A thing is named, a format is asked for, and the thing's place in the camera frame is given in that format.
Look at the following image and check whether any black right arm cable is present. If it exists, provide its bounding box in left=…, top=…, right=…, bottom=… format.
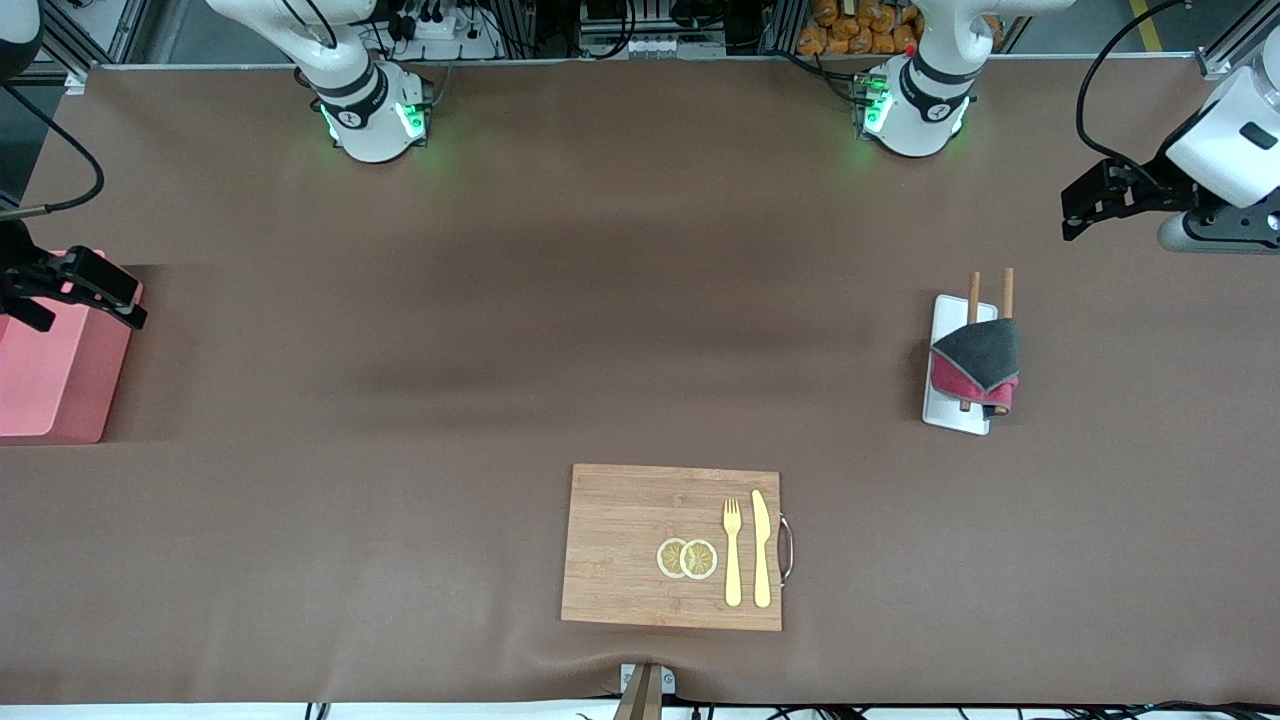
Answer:
left=0, top=85, right=106, bottom=219

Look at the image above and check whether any grey metal bracket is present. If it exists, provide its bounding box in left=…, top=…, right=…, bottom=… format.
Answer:
left=619, top=663, right=677, bottom=698

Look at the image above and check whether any yellow fork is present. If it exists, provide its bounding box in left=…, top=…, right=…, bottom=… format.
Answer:
left=722, top=497, right=744, bottom=608

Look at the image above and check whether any grey and pink cloth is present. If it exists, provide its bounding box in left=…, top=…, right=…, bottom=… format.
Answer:
left=930, top=317, right=1022, bottom=417

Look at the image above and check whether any orange packaged snacks pile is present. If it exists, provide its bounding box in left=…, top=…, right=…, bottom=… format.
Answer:
left=797, top=0, right=1004, bottom=57

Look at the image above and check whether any white rectangular tray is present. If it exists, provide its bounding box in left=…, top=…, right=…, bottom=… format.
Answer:
left=921, top=293, right=1001, bottom=436

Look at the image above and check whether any wooden cutting board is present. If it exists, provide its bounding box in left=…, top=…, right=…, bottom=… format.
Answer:
left=560, top=463, right=796, bottom=633

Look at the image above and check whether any brown table mat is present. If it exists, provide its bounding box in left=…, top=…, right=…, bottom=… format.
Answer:
left=0, top=55, right=1280, bottom=706

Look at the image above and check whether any white power strip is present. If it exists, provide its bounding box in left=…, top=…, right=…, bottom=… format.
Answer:
left=385, top=0, right=501, bottom=61

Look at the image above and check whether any yellow knife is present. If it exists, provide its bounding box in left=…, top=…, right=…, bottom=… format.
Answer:
left=750, top=489, right=773, bottom=609

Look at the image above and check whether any brown wooden strut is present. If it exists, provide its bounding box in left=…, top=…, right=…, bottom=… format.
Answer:
left=612, top=664, right=665, bottom=720

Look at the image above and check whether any pink plastic box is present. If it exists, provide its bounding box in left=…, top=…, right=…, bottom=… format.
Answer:
left=0, top=250, right=144, bottom=445

